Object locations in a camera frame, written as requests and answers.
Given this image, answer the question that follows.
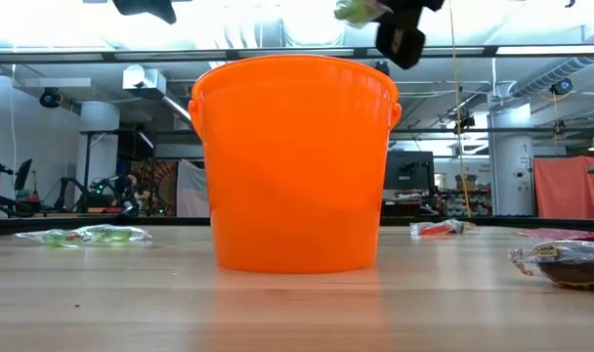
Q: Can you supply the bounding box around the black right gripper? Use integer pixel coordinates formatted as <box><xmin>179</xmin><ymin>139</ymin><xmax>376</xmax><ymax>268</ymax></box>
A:
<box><xmin>375</xmin><ymin>0</ymin><xmax>446</xmax><ymax>70</ymax></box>

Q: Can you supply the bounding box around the red candy clear wrapper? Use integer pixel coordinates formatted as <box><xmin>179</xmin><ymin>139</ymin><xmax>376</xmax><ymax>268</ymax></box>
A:
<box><xmin>408</xmin><ymin>218</ymin><xmax>467</xmax><ymax>237</ymax></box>

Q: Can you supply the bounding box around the pink red candy pack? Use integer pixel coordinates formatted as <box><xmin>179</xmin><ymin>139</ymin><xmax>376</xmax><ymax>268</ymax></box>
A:
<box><xmin>516</xmin><ymin>227</ymin><xmax>594</xmax><ymax>243</ymax></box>

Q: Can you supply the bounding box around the brown candy clear wrapper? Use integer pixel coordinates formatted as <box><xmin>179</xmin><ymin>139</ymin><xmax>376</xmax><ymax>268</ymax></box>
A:
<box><xmin>508</xmin><ymin>239</ymin><xmax>594</xmax><ymax>294</ymax></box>

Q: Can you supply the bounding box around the white round column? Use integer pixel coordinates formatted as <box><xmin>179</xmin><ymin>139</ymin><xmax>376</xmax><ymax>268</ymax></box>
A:
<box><xmin>78</xmin><ymin>101</ymin><xmax>121</xmax><ymax>212</ymax></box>
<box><xmin>488</xmin><ymin>104</ymin><xmax>536</xmax><ymax>217</ymax></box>

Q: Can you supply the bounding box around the black computer monitor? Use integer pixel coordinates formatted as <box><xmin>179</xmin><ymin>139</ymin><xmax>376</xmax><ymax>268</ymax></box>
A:
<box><xmin>383</xmin><ymin>150</ymin><xmax>436</xmax><ymax>192</ymax></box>

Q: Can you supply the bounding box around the orange plastic bucket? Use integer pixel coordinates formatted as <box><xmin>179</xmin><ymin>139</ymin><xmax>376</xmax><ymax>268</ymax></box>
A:
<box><xmin>188</xmin><ymin>53</ymin><xmax>403</xmax><ymax>274</ymax></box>

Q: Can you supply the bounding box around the white cloth sheet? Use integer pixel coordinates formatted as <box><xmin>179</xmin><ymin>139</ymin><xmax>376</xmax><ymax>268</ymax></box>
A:
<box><xmin>175</xmin><ymin>158</ymin><xmax>211</xmax><ymax>218</ymax></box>

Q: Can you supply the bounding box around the orange cloth screen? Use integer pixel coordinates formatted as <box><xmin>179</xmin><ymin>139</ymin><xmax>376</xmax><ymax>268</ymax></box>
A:
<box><xmin>532</xmin><ymin>155</ymin><xmax>594</xmax><ymax>220</ymax></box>

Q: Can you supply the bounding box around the black overhead frame beam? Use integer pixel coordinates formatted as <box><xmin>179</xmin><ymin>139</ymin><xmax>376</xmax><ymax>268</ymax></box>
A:
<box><xmin>0</xmin><ymin>44</ymin><xmax>594</xmax><ymax>65</ymax></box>

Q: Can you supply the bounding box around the yellow hanging cable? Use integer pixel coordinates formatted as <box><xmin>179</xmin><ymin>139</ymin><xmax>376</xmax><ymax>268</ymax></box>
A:
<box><xmin>445</xmin><ymin>0</ymin><xmax>473</xmax><ymax>219</ymax></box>

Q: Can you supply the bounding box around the black ceiling cable reel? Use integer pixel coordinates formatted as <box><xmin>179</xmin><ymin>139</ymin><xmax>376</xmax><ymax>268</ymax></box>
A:
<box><xmin>38</xmin><ymin>87</ymin><xmax>64</xmax><ymax>110</ymax></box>
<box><xmin>549</xmin><ymin>77</ymin><xmax>574</xmax><ymax>97</ymax></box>

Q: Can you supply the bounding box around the silver air duct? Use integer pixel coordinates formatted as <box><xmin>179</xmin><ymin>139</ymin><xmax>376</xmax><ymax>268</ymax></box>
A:
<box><xmin>508</xmin><ymin>55</ymin><xmax>594</xmax><ymax>99</ymax></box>

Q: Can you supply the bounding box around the black metal table frame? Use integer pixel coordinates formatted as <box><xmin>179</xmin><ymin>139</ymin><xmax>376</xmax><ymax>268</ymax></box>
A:
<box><xmin>0</xmin><ymin>214</ymin><xmax>594</xmax><ymax>238</ymax></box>

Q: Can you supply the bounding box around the green ring candy clear wrapper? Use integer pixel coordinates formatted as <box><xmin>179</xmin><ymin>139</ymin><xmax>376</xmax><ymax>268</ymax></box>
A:
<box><xmin>14</xmin><ymin>223</ymin><xmax>153</xmax><ymax>249</ymax></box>

